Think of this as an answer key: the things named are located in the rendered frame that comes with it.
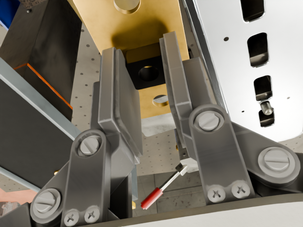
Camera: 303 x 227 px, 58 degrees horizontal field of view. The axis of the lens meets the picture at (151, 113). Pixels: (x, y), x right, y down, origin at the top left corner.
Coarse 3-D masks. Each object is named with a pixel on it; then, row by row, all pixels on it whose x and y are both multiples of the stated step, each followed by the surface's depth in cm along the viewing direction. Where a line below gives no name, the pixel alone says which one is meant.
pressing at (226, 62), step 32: (192, 0) 38; (224, 0) 39; (288, 0) 40; (224, 32) 43; (256, 32) 44; (288, 32) 44; (224, 64) 48; (288, 64) 50; (224, 96) 55; (288, 96) 57; (256, 128) 64; (288, 128) 66
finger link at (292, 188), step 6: (300, 156) 8; (300, 162) 8; (300, 168) 8; (300, 174) 7; (252, 180) 8; (300, 180) 7; (258, 186) 8; (264, 186) 8; (288, 186) 7; (294, 186) 7; (300, 186) 7; (258, 192) 8; (264, 192) 8; (270, 192) 8; (276, 192) 8; (282, 192) 8; (288, 192) 7; (294, 192) 7; (300, 192) 7
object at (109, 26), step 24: (96, 0) 10; (144, 0) 10; (168, 0) 10; (96, 24) 11; (120, 24) 11; (144, 24) 11; (168, 24) 11; (120, 48) 12; (144, 48) 12; (144, 72) 13; (144, 96) 15
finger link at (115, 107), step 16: (112, 48) 11; (112, 64) 10; (112, 80) 10; (128, 80) 12; (96, 96) 11; (112, 96) 9; (128, 96) 11; (96, 112) 10; (112, 112) 9; (128, 112) 10; (96, 128) 10; (112, 128) 9; (128, 128) 10; (112, 144) 9; (128, 144) 10; (112, 160) 9; (128, 160) 10; (64, 176) 9; (112, 176) 9; (48, 192) 8; (64, 192) 9; (112, 192) 10; (32, 208) 9; (48, 208) 8; (48, 224) 8
